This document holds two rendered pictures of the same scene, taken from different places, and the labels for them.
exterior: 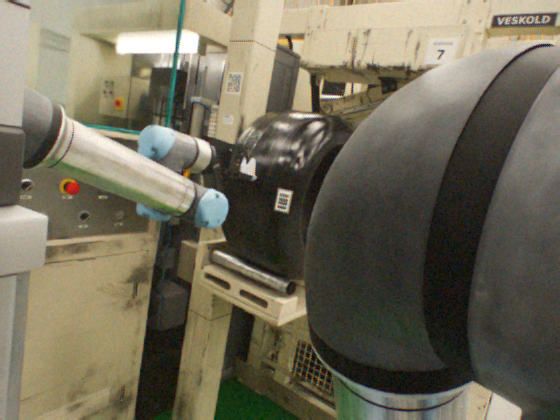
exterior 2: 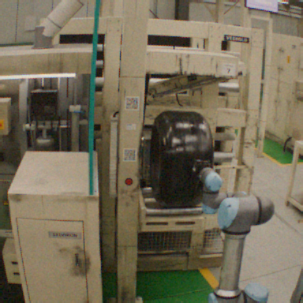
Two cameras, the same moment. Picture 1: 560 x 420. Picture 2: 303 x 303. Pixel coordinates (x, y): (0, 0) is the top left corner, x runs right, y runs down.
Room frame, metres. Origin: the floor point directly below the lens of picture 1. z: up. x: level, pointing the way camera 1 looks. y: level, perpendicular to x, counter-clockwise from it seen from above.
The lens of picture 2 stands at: (-0.24, 1.66, 1.98)
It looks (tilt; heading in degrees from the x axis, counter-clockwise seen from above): 18 degrees down; 317
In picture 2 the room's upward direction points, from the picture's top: 3 degrees clockwise
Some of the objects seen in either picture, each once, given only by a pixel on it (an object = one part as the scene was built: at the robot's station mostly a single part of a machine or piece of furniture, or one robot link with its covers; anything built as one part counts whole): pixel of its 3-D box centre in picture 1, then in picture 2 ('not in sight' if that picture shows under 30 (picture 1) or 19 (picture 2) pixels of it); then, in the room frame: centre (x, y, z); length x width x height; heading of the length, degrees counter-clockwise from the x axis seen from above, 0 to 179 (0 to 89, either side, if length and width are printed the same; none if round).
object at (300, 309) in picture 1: (269, 290); (167, 215); (1.36, -0.01, 0.80); 0.37 x 0.36 x 0.02; 145
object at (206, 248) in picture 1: (238, 249); (140, 200); (1.47, 0.13, 0.90); 0.40 x 0.03 x 0.10; 145
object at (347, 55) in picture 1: (385, 58); (188, 62); (1.53, -0.29, 1.71); 0.61 x 0.25 x 0.15; 55
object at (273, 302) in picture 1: (246, 288); (172, 220); (1.25, 0.07, 0.84); 0.36 x 0.09 x 0.06; 55
